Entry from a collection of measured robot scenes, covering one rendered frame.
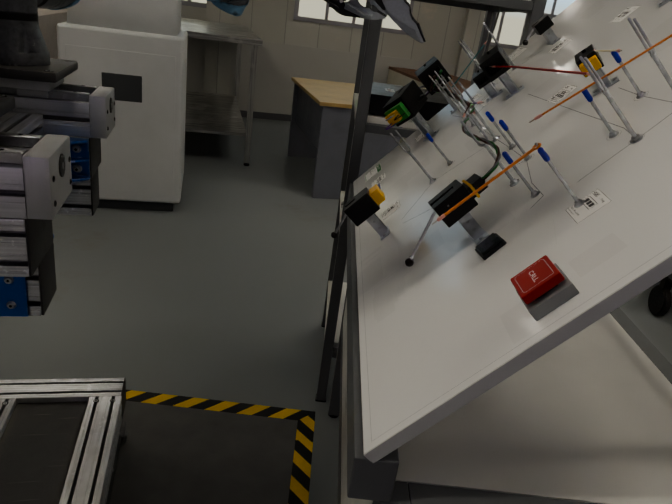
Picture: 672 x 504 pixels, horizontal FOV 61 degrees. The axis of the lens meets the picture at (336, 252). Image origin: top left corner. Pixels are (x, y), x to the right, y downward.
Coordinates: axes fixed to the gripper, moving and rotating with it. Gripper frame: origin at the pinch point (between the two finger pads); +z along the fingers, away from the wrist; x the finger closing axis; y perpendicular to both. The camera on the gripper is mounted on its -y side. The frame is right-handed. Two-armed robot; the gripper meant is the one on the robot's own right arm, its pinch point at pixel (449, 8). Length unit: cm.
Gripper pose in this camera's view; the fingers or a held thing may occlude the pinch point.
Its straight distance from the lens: 67.9
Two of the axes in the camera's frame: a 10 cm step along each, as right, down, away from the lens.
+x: -7.2, 5.2, 4.6
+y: 1.8, -4.9, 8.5
